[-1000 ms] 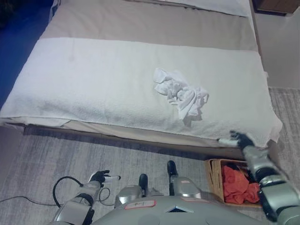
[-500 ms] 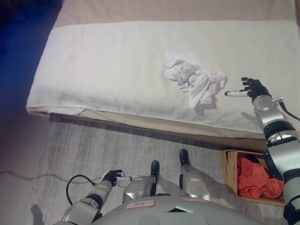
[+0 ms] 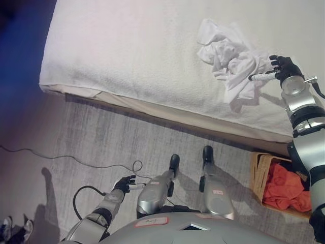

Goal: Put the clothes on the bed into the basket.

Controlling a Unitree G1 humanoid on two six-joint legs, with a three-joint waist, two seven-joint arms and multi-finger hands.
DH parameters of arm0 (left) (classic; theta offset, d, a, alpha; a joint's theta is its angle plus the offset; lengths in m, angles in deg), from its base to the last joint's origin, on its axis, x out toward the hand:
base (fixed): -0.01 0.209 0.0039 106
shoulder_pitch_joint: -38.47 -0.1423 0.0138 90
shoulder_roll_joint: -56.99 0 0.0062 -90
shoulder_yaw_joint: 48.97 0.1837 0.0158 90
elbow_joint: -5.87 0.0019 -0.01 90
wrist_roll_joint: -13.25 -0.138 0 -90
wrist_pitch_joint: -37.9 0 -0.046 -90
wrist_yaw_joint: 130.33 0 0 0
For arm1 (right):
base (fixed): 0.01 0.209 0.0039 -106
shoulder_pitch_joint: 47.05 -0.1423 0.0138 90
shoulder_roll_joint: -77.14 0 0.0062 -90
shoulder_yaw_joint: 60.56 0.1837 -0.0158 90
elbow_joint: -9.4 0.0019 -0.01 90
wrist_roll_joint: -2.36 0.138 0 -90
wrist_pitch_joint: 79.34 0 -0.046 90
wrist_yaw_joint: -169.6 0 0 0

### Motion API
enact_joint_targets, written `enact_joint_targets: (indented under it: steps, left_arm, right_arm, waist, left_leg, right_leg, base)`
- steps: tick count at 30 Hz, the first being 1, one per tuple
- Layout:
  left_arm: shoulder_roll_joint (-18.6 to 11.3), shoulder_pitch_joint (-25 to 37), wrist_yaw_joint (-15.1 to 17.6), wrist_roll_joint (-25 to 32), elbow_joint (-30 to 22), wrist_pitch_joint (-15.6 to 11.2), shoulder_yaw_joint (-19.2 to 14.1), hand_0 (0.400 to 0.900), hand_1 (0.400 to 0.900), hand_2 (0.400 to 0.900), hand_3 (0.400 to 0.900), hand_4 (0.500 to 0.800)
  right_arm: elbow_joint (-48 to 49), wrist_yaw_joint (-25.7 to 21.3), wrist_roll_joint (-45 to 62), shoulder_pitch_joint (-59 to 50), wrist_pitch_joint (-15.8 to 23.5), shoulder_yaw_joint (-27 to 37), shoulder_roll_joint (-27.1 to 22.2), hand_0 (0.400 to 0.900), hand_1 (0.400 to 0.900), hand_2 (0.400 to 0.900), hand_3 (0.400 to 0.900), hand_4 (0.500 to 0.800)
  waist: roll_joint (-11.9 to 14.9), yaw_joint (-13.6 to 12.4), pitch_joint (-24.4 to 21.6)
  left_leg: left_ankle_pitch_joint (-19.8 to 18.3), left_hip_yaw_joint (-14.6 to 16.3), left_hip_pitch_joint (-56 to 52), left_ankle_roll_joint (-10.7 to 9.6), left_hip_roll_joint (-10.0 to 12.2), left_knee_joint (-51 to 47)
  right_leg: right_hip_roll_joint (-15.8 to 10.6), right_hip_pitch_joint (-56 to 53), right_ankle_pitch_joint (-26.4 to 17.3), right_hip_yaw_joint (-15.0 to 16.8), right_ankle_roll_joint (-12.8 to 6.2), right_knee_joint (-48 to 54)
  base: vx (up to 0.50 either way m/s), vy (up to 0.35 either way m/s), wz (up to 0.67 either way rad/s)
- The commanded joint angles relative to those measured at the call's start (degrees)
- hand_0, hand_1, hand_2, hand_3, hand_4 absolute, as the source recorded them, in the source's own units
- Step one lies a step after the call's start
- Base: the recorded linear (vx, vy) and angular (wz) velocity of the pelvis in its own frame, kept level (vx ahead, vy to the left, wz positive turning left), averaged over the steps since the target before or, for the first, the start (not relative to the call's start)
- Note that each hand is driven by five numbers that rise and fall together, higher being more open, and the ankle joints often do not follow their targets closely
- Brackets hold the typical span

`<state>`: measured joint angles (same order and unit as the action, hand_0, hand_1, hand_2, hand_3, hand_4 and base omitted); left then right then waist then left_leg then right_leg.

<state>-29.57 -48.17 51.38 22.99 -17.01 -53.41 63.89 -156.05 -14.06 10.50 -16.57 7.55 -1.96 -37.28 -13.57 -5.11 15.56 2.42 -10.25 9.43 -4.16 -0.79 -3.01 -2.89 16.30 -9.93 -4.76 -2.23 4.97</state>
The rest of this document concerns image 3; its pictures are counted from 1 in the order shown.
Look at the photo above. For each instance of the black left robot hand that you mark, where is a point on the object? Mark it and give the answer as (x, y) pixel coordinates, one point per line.
(124, 184)

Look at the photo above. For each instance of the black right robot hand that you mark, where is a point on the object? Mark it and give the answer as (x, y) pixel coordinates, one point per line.
(287, 67)

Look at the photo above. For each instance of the white garment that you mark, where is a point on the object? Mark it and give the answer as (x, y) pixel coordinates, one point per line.
(228, 53)

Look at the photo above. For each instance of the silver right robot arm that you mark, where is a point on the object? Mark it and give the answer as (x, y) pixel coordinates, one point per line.
(307, 150)

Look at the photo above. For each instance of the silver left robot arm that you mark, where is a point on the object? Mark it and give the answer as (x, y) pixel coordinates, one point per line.
(106, 206)

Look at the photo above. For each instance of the woven wicker basket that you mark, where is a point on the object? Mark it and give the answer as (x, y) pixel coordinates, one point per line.
(256, 175)

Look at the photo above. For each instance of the bed with white blanket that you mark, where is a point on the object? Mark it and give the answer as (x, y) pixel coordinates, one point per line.
(127, 50)

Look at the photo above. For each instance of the silver left robot leg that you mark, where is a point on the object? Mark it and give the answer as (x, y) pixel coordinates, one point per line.
(152, 195)

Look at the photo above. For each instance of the silver robot leg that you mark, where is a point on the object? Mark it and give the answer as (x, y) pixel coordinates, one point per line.
(152, 195)
(215, 198)

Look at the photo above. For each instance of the red-edged torso sticker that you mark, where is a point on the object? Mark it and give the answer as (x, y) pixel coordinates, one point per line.
(152, 221)
(209, 216)

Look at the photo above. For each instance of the black left robot foot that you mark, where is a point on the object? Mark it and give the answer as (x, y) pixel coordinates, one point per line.
(174, 162)

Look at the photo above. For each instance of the black robot foot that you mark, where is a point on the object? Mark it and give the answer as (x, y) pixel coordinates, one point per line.
(174, 162)
(208, 153)

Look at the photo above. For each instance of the grey robot torso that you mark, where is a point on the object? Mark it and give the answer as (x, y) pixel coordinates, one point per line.
(190, 233)

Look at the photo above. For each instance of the black right robot foot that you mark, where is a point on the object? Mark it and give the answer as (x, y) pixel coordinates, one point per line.
(208, 153)

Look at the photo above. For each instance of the silver right robot leg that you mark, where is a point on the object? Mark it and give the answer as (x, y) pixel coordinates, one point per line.
(215, 198)

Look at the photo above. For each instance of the grey sneaker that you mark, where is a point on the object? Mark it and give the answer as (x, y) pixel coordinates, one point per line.
(28, 230)
(7, 227)

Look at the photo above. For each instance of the orange garment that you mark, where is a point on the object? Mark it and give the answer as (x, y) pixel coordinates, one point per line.
(281, 188)

